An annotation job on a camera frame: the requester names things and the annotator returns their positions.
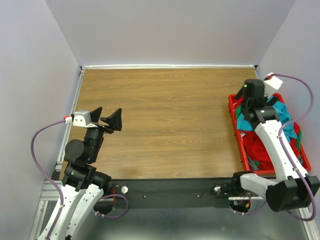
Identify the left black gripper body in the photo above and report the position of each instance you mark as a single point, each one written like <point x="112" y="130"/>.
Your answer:
<point x="94" y="136"/>

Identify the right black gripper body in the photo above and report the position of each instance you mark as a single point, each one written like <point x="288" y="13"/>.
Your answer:
<point x="240" y="93"/>

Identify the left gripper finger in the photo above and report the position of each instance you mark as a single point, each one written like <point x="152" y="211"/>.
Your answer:
<point x="95" y="114"/>
<point x="113" y="122"/>

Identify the teal t shirt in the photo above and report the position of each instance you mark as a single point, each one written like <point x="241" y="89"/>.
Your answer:
<point x="291" y="131"/>

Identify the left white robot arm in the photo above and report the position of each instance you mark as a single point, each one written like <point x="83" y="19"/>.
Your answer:
<point x="82" y="185"/>

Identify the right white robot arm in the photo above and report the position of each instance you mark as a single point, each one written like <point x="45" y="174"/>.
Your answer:
<point x="293" y="188"/>

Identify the green t shirt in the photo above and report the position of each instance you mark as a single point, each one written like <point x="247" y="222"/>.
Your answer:
<point x="238" y="111"/>

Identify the red plastic bin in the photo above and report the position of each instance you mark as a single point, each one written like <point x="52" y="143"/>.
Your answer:
<point x="232" y="104"/>

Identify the red t shirt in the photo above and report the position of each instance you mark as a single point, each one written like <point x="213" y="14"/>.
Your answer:
<point x="255" y="149"/>

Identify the grey white garment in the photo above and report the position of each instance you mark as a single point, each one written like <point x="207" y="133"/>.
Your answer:
<point x="254" y="164"/>

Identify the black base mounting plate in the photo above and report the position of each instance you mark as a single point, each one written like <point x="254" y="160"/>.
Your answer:
<point x="176" y="193"/>

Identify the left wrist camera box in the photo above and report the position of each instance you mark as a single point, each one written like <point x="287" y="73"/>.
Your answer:
<point x="81" y="119"/>

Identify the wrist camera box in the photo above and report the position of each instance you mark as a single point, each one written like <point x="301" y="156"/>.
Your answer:
<point x="81" y="119"/>
<point x="271" y="84"/>

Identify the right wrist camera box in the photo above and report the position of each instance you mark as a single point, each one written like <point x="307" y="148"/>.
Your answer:
<point x="271" y="84"/>

